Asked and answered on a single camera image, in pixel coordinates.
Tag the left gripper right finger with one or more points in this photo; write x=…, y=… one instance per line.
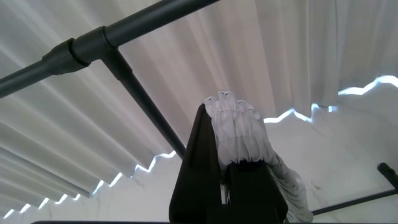
x=252, y=193

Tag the black clothes rack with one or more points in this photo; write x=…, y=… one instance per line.
x=140, y=23

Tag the pale grey shorts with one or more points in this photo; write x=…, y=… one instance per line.
x=239, y=133

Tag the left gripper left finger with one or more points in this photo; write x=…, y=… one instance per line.
x=199, y=174

